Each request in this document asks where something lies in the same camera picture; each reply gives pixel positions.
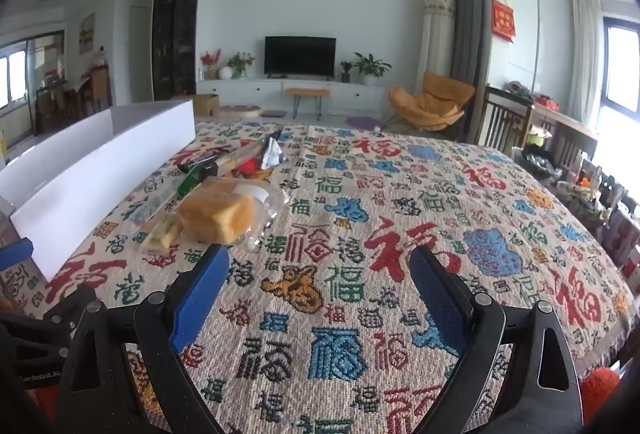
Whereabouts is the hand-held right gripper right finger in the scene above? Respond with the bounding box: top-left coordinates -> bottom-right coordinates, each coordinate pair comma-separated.
410,243 -> 586,434

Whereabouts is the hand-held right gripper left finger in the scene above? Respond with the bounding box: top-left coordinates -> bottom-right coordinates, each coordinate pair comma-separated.
56,243 -> 231,434

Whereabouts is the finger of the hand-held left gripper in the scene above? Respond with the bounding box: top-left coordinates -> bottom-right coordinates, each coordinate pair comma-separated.
0,238 -> 34,267

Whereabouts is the clear pack of biscuits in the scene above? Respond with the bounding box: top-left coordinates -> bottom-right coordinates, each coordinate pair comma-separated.
140,213 -> 185,256

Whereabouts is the bread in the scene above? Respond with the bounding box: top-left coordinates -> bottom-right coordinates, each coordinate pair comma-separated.
174,178 -> 292,251

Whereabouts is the long dark and clear packet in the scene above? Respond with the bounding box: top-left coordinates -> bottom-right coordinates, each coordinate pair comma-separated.
134,163 -> 222,227

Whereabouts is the white box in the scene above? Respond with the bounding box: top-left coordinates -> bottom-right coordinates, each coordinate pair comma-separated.
0,100 -> 197,282

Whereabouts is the red snack packet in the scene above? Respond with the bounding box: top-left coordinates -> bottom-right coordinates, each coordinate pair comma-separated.
234,158 -> 273,180

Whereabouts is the silver snack packet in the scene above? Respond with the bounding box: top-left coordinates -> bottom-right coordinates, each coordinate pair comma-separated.
257,135 -> 289,168

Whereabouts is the printed tablecloth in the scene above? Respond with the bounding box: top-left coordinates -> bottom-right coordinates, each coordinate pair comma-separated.
0,118 -> 636,434

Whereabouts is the wooden dining furniture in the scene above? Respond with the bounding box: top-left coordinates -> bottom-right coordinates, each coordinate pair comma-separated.
34,64 -> 114,127

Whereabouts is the orange fuzzy cushion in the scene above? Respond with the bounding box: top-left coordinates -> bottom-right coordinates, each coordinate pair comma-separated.
581,367 -> 621,426

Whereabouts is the round pet bed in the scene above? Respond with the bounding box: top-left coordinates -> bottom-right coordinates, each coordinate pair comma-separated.
218,104 -> 262,119

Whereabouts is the dark wooden chair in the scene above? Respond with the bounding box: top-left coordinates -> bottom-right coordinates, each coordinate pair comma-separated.
476,85 -> 535,156

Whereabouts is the cardboard box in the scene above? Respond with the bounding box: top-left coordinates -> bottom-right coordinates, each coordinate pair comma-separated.
171,94 -> 220,117

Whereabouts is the orange lounge chair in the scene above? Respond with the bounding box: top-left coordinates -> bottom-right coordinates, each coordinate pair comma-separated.
389,72 -> 477,133

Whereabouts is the wooden side table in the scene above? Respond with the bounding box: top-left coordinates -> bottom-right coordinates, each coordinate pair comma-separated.
530,103 -> 599,152

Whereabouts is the white television cabinet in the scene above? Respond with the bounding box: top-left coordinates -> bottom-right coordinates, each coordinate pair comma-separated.
196,78 -> 394,118

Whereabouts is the wooden bench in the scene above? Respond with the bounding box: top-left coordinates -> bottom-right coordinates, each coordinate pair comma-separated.
284,87 -> 332,121

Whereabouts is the red flower bouquet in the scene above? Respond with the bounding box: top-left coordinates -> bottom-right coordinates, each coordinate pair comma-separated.
200,49 -> 222,80

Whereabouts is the green plant with flowers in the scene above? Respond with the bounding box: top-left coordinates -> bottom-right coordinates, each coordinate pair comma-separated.
227,51 -> 256,79

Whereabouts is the large plant in white pot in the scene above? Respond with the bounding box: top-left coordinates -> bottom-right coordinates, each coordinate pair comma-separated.
352,52 -> 392,87

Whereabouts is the black television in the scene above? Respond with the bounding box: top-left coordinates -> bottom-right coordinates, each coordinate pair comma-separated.
264,35 -> 337,79

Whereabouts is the covered standing air conditioner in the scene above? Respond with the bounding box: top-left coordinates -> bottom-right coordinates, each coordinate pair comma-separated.
416,0 -> 457,90

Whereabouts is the dark display cabinet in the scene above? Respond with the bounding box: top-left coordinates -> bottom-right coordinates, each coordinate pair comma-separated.
152,0 -> 203,102

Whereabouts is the white curtain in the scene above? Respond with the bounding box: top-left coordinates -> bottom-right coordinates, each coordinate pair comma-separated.
570,0 -> 609,125

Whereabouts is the grey curtain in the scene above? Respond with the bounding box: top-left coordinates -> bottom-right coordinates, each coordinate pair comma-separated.
444,0 -> 494,91

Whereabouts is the framed wall picture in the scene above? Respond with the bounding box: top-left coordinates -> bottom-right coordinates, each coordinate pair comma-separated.
78,12 -> 96,55

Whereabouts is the red wall hanging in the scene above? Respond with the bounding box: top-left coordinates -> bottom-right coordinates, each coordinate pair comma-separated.
491,0 -> 517,44

